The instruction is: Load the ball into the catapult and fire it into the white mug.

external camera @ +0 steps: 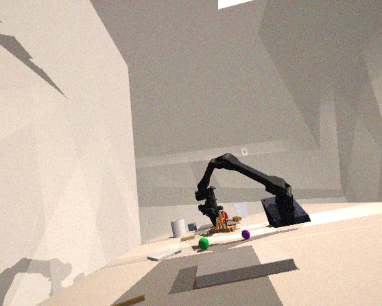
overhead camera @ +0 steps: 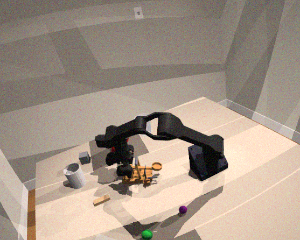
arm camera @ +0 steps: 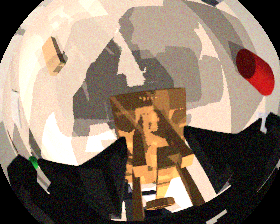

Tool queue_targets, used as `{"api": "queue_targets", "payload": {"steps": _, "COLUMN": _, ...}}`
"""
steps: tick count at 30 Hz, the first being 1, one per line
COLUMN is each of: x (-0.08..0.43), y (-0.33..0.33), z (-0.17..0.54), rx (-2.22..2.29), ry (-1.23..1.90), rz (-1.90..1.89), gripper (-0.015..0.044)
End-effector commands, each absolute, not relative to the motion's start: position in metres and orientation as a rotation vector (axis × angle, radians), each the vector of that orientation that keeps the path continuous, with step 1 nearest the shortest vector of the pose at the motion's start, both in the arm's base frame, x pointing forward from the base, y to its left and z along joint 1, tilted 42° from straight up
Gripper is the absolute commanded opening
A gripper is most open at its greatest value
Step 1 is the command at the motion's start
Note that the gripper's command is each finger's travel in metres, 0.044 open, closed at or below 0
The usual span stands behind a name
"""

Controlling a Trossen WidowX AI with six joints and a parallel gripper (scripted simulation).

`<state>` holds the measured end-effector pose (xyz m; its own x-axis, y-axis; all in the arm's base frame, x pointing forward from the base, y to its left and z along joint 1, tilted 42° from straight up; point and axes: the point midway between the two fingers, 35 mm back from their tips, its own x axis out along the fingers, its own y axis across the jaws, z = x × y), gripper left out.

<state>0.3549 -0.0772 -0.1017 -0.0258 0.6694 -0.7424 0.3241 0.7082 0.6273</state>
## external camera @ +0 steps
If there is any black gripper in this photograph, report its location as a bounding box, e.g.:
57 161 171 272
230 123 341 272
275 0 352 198
202 197 224 226

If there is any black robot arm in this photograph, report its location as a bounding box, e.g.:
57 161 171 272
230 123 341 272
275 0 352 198
195 153 295 210

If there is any green ball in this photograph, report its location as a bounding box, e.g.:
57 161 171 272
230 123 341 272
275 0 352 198
198 237 209 250

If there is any white flat slab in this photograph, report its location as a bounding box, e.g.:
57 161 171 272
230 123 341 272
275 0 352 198
147 248 182 261

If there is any purple ball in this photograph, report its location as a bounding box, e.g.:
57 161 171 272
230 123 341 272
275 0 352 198
241 230 250 239

